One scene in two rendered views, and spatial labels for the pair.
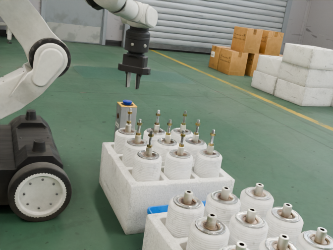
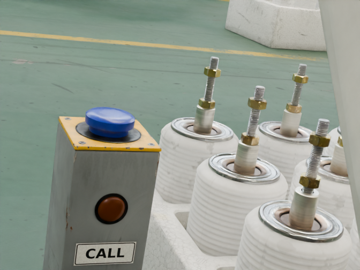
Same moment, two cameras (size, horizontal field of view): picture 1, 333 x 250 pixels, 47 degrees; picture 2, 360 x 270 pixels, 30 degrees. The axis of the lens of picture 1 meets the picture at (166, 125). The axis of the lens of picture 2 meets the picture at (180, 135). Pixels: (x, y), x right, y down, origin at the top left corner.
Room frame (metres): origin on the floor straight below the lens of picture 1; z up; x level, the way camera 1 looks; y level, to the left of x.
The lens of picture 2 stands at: (1.53, 0.69, 0.49)
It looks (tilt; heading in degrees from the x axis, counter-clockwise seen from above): 18 degrees down; 272
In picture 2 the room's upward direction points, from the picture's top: 9 degrees clockwise
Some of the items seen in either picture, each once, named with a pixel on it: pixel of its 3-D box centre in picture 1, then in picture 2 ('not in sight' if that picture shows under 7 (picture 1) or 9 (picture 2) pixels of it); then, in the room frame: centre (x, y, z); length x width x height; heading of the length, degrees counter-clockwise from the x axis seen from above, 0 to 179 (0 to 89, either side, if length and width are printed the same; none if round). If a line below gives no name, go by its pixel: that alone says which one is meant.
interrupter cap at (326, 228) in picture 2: (128, 131); (300, 221); (1.43, 0.15, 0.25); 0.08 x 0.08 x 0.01
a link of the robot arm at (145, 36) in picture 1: (138, 23); not in sight; (1.44, 0.15, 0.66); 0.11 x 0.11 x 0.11; 73
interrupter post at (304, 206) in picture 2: (128, 128); (303, 208); (1.43, 0.15, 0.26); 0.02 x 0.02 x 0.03
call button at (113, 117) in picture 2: (127, 102); (109, 125); (1.60, 0.18, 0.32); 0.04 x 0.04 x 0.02
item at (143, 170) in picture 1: (145, 179); not in sight; (1.21, 0.05, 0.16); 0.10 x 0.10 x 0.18
